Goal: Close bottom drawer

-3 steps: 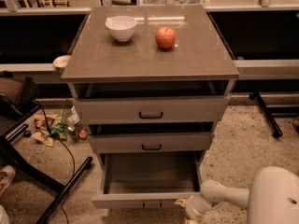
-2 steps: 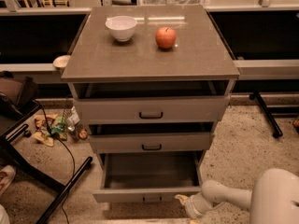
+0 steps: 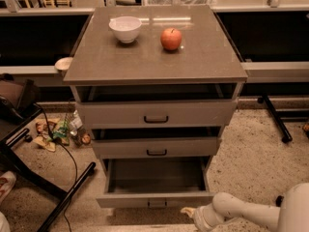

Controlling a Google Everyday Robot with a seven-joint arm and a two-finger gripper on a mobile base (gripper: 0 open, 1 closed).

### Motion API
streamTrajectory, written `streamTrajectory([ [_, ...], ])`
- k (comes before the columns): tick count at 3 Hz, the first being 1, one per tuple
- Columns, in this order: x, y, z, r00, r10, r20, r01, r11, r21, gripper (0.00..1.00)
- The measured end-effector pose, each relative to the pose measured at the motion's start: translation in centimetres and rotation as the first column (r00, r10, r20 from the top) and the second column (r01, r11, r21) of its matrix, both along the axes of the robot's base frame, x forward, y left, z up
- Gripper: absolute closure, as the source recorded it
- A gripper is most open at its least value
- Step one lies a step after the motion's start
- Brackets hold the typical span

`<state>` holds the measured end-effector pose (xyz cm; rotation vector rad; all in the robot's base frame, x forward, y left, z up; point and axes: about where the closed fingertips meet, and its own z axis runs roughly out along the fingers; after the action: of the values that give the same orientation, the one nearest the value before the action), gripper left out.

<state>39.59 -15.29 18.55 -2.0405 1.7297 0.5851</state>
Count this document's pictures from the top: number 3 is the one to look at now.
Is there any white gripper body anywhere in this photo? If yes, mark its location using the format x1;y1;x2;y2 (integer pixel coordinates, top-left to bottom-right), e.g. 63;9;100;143
193;205;225;232

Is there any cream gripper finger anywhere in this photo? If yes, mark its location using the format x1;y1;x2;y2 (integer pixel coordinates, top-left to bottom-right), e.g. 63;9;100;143
181;207;195;218

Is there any grey bottom drawer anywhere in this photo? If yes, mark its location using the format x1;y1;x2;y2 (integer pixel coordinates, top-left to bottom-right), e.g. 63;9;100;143
98;157;213;208

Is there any grey drawer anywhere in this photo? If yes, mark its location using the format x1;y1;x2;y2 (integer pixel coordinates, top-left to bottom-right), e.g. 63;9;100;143
72;83;239;129
98;157;213;208
92;127;221;159

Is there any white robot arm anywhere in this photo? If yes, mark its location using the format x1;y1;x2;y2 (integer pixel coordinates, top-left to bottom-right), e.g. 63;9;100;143
181;183;309;232

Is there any grey middle drawer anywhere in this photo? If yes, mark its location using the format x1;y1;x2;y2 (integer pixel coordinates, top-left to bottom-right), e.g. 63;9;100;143
92;127;221;159

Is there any grey top drawer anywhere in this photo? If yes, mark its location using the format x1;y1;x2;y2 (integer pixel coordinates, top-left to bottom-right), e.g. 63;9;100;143
72;83;239;129

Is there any grey drawer cabinet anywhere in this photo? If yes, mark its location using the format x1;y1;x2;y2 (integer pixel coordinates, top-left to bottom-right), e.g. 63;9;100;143
63;5;249;176

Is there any black caster leg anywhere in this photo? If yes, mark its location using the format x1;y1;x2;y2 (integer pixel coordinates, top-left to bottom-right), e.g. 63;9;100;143
275;195;284;207

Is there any black rolling stand leg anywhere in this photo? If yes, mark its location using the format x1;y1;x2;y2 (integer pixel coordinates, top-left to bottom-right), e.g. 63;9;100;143
257;94;309;144

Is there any snack packets pile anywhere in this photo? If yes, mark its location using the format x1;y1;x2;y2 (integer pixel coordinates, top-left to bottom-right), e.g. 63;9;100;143
34;111;91;152

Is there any red apple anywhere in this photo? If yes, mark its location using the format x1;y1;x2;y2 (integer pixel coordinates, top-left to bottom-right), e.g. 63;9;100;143
160;28;182;50

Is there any white shoe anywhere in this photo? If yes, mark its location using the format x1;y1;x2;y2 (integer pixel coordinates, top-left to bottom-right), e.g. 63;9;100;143
0;171;16;204

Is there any white ceramic bowl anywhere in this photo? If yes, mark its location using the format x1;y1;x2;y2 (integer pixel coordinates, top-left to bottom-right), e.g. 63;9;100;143
109;16;142;44

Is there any small beige dish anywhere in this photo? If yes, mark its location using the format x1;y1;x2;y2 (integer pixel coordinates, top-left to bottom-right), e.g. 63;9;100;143
55;57;72;72

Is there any brown bag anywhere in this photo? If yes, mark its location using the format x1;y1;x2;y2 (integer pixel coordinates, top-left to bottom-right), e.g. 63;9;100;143
0;73;40;123

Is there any black cable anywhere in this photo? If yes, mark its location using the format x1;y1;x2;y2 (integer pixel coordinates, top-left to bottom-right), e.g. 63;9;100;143
33;102;79;232

